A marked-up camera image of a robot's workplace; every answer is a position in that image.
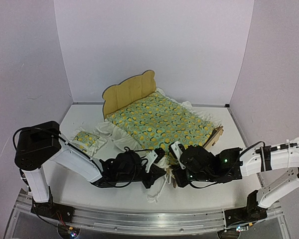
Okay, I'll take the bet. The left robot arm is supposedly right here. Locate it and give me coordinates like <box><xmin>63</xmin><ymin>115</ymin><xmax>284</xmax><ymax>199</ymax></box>
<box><xmin>12</xmin><ymin>121</ymin><xmax>166</xmax><ymax>218</ymax></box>

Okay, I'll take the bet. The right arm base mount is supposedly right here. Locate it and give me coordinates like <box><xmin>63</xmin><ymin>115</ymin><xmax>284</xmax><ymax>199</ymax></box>
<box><xmin>224</xmin><ymin>190</ymin><xmax>267</xmax><ymax>229</ymax></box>

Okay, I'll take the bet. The lemon print bed cushion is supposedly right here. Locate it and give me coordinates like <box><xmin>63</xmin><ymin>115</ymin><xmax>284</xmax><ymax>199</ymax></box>
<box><xmin>93</xmin><ymin>86</ymin><xmax>222</xmax><ymax>204</ymax></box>

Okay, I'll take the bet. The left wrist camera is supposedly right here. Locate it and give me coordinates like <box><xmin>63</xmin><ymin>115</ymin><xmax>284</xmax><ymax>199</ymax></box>
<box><xmin>145</xmin><ymin>147</ymin><xmax>165</xmax><ymax>173</ymax></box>

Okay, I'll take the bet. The wooden pet bed frame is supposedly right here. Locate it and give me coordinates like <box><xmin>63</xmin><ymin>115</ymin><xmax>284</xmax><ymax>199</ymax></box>
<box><xmin>102</xmin><ymin>70</ymin><xmax>225</xmax><ymax>189</ymax></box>

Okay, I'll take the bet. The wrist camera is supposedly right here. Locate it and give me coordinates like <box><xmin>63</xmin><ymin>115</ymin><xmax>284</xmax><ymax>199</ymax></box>
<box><xmin>168</xmin><ymin>141</ymin><xmax>186</xmax><ymax>170</ymax></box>
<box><xmin>145</xmin><ymin>147</ymin><xmax>165</xmax><ymax>173</ymax></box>

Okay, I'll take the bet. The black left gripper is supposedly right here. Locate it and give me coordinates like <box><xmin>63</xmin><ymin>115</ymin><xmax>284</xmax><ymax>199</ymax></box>
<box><xmin>118</xmin><ymin>165</ymin><xmax>166</xmax><ymax>190</ymax></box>

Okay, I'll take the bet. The small lemon print pillow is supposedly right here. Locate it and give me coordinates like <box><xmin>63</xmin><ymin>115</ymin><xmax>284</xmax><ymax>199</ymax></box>
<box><xmin>69</xmin><ymin>127</ymin><xmax>108</xmax><ymax>158</ymax></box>

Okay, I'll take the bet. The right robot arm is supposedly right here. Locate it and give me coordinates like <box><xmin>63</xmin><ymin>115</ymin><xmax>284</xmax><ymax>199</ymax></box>
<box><xmin>168</xmin><ymin>137</ymin><xmax>299</xmax><ymax>221</ymax></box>

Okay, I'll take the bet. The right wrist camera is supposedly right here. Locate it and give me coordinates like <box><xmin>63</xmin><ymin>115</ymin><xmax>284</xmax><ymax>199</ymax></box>
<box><xmin>168</xmin><ymin>141</ymin><xmax>186</xmax><ymax>170</ymax></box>

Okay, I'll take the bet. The aluminium front rail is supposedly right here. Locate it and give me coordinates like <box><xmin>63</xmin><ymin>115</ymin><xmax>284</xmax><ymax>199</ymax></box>
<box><xmin>13</xmin><ymin>189</ymin><xmax>285</xmax><ymax>232</ymax></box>

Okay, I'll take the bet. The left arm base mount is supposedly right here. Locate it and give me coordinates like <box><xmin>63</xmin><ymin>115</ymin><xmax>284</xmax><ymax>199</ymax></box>
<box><xmin>31</xmin><ymin>199</ymin><xmax>74</xmax><ymax>223</ymax></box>

